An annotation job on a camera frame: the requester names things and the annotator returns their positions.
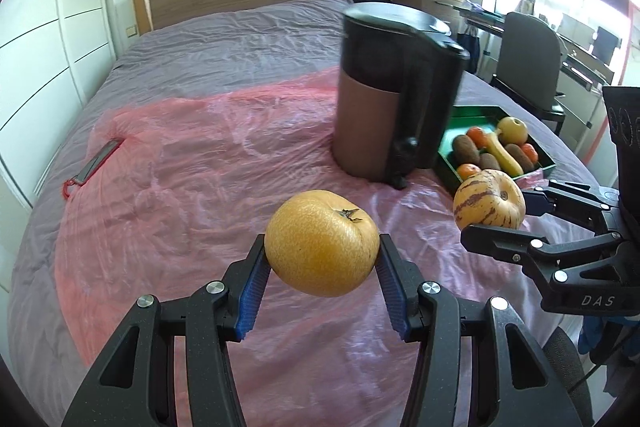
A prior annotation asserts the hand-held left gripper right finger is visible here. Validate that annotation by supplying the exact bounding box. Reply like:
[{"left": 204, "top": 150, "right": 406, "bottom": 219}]
[{"left": 377, "top": 233, "right": 596, "bottom": 427}]

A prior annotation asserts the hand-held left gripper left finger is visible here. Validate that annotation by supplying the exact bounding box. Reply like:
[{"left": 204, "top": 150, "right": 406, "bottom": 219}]
[{"left": 60, "top": 233, "right": 273, "bottom": 427}]

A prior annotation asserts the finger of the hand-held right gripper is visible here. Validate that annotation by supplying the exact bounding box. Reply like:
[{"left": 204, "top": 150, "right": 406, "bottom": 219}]
[
  {"left": 460, "top": 224, "right": 627, "bottom": 289},
  {"left": 522, "top": 179, "right": 626, "bottom": 234}
]

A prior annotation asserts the striped yellow pepino melon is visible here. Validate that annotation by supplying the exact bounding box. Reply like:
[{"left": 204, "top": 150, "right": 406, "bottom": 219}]
[{"left": 453, "top": 170, "right": 527, "bottom": 230}]

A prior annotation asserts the yellow banana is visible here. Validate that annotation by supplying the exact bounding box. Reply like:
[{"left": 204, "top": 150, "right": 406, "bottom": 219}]
[{"left": 482, "top": 132, "right": 525, "bottom": 176}]

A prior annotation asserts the yellow-green apple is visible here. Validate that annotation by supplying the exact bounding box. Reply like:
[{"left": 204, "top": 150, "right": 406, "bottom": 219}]
[{"left": 496, "top": 117, "right": 529, "bottom": 146}]

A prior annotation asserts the golden round pear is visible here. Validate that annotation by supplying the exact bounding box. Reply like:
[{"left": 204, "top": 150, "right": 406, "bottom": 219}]
[{"left": 264, "top": 190, "right": 381, "bottom": 298}]

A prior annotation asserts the green tray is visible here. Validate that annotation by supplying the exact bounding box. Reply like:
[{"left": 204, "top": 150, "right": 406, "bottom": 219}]
[{"left": 436, "top": 105, "right": 557, "bottom": 188}]

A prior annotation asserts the blue cloth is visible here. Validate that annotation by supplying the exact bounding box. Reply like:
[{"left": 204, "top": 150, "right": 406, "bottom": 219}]
[{"left": 579, "top": 314, "right": 621, "bottom": 355}]

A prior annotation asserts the black office chair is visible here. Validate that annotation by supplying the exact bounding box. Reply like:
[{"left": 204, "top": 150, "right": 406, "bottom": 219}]
[{"left": 542, "top": 324, "right": 596, "bottom": 427}]

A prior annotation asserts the pink plastic sheet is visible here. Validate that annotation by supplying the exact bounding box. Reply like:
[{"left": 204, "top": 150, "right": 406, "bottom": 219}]
[{"left": 52, "top": 69, "right": 601, "bottom": 408}]

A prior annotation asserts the white desk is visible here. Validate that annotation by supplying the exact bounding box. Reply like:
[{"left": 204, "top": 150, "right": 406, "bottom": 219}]
[{"left": 452, "top": 0, "right": 621, "bottom": 158}]

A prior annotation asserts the grey chair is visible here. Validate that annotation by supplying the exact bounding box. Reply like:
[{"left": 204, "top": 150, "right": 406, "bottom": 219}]
[{"left": 490, "top": 11, "right": 568, "bottom": 135}]

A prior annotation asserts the dark blue bag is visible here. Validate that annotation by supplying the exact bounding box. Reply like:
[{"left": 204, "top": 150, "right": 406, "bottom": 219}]
[{"left": 457, "top": 32, "right": 481, "bottom": 75}]

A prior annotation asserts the black and brown kettle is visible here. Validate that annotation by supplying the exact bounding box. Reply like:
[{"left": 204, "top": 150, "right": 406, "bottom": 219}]
[{"left": 331, "top": 2, "right": 471, "bottom": 190}]

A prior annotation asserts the phone in red case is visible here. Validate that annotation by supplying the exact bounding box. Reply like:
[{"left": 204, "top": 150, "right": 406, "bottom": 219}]
[{"left": 62, "top": 138, "right": 122, "bottom": 198}]

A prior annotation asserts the bed with grey cover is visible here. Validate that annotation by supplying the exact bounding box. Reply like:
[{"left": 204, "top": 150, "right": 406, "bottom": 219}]
[{"left": 5, "top": 0, "right": 601, "bottom": 427}]

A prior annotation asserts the white wardrobe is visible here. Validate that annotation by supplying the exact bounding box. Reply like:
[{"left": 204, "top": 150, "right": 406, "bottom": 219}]
[{"left": 0, "top": 0, "right": 118, "bottom": 208}]

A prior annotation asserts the black cable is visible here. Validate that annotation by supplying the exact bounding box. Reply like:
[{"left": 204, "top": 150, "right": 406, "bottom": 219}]
[{"left": 567, "top": 314, "right": 631, "bottom": 395}]

